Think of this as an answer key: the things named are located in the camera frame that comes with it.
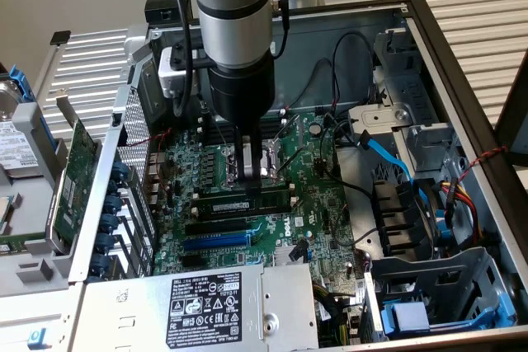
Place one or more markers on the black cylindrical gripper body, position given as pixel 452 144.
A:
pixel 241 92

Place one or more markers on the RAM slot with white latches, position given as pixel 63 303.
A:
pixel 284 121
pixel 282 111

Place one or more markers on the metal CPU socket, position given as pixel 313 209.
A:
pixel 272 162

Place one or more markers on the thin metal locking lever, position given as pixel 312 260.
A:
pixel 293 160

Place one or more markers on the round coin battery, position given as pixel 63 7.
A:
pixel 316 128

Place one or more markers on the green Dell motherboard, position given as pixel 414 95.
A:
pixel 326 203

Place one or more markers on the long black expansion slot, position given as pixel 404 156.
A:
pixel 214 228

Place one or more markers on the grey metal PC case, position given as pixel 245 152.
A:
pixel 313 38

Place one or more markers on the blue expansion slot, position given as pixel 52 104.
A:
pixel 214 242

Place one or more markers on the black SATA connector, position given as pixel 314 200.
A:
pixel 298 251

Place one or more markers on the silver finned heat sink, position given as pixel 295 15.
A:
pixel 280 257

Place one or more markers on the black box with port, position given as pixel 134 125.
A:
pixel 161 6

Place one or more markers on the short black expansion slot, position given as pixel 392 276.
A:
pixel 194 260

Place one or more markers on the blue slot retainer clip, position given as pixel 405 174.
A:
pixel 115 188
pixel 120 170
pixel 106 241
pixel 109 223
pixel 112 205
pixel 100 264

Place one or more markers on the black plastic fan shroud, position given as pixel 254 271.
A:
pixel 396 212

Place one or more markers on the black regulatory label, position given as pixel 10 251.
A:
pixel 204 311

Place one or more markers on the green graphics card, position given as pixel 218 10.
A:
pixel 76 179

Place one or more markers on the black table end cap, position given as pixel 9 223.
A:
pixel 60 37

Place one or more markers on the silver power supply housing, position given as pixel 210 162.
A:
pixel 123 306

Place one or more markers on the grey parts rack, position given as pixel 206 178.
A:
pixel 33 203

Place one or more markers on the grey metal disk bay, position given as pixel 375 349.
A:
pixel 453 282

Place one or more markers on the silver CPU chip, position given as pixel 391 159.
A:
pixel 5 214

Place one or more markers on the blue release button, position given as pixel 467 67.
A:
pixel 37 339

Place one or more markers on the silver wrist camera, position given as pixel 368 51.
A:
pixel 171 73

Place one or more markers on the blue plastic disk bracket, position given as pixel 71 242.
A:
pixel 406 319

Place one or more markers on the hard disk with blue bracket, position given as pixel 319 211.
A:
pixel 16 150

